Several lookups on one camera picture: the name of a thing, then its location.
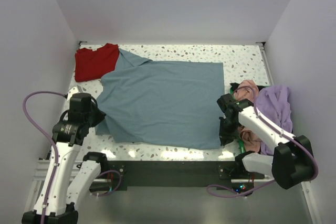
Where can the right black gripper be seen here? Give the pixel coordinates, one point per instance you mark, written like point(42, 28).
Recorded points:
point(226, 137)

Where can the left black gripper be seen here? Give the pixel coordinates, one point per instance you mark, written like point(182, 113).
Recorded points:
point(101, 115)

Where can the blue-grey t-shirt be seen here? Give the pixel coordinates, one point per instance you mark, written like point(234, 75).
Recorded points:
point(171, 103)

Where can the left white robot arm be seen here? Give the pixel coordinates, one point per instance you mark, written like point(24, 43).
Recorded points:
point(59, 199)

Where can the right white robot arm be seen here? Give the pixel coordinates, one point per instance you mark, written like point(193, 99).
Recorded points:
point(292, 161)

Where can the green plastic bin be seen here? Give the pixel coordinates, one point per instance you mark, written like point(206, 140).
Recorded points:
point(240, 142)

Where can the crumpled pink t-shirt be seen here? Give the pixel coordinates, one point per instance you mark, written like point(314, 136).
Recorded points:
point(247, 90)

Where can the folded red t-shirt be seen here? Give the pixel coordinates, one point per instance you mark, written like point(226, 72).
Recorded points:
point(93, 64)

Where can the crumpled lilac t-shirt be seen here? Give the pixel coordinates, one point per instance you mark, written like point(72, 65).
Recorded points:
point(273, 103)

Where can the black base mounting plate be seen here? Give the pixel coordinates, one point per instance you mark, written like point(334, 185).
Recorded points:
point(124, 174)

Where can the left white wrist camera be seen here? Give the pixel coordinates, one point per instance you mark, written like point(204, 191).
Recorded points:
point(73, 90)

